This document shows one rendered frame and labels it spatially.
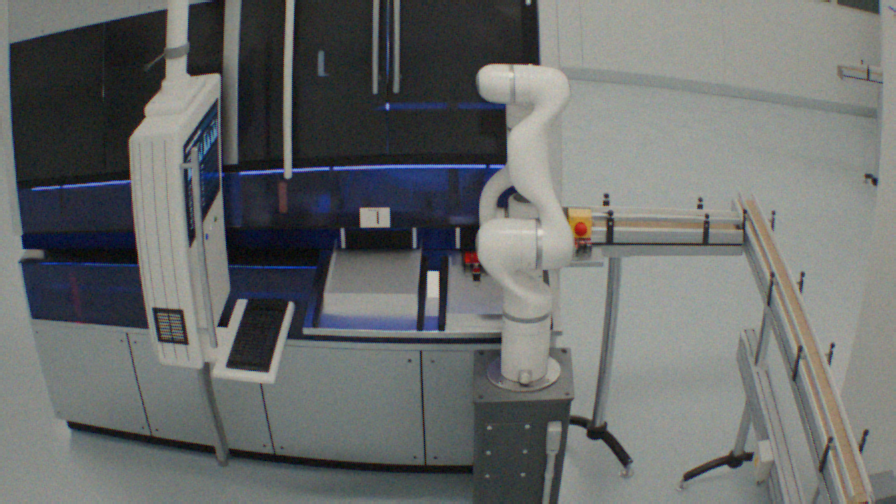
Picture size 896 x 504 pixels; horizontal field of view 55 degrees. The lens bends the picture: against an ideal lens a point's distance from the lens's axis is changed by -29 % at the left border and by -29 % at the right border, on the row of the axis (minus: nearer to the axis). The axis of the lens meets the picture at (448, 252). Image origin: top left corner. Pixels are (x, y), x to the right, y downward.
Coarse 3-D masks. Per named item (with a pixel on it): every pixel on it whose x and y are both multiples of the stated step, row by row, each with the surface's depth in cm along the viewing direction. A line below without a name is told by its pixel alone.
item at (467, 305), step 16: (448, 288) 328; (464, 288) 335; (480, 288) 335; (496, 288) 335; (448, 304) 321; (464, 304) 327; (480, 304) 327; (496, 304) 326; (448, 320) 316; (464, 320) 316; (480, 320) 316; (496, 320) 316
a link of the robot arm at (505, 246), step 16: (496, 224) 278; (512, 224) 278; (528, 224) 277; (480, 240) 278; (496, 240) 276; (512, 240) 276; (528, 240) 276; (480, 256) 279; (496, 256) 276; (512, 256) 276; (528, 256) 276; (496, 272) 278; (512, 272) 280; (512, 288) 280; (528, 288) 283; (544, 288) 285; (512, 304) 283; (528, 304) 282; (544, 304) 284; (512, 320) 285; (528, 320) 284
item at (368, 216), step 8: (360, 208) 343; (368, 208) 343; (376, 208) 343; (384, 208) 343; (360, 216) 344; (368, 216) 344; (376, 216) 344; (384, 216) 344; (368, 224) 345; (376, 224) 345; (384, 224) 345
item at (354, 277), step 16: (336, 240) 355; (336, 256) 353; (352, 256) 353; (368, 256) 353; (384, 256) 353; (400, 256) 353; (416, 256) 353; (336, 272) 344; (352, 272) 344; (368, 272) 344; (384, 272) 344; (400, 272) 344; (416, 272) 344; (336, 288) 335; (352, 288) 335; (368, 288) 335; (384, 288) 335; (400, 288) 335; (416, 288) 328; (352, 304) 327; (368, 304) 327; (384, 304) 327; (400, 304) 327; (416, 304) 327
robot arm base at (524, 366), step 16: (544, 320) 286; (512, 336) 287; (528, 336) 286; (544, 336) 288; (512, 352) 289; (528, 352) 288; (544, 352) 290; (496, 368) 299; (512, 368) 291; (528, 368) 290; (544, 368) 293; (496, 384) 292; (512, 384) 291; (528, 384) 291; (544, 384) 291
